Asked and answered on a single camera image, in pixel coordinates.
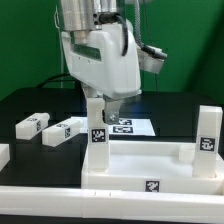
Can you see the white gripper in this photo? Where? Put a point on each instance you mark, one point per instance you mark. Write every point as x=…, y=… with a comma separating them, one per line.
x=114, y=75

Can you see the white desk tabletop tray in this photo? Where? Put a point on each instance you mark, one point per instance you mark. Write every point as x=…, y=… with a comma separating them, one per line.
x=147, y=166

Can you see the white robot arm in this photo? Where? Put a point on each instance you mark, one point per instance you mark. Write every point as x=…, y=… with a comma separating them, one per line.
x=80, y=17

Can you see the white sheet with markers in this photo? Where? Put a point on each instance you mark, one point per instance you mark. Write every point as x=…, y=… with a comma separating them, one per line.
x=130, y=126

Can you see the white left side block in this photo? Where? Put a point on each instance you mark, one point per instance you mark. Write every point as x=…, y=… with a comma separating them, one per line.
x=4, y=155

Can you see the white front rail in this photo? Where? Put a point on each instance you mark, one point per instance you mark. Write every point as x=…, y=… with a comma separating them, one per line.
x=111, y=204

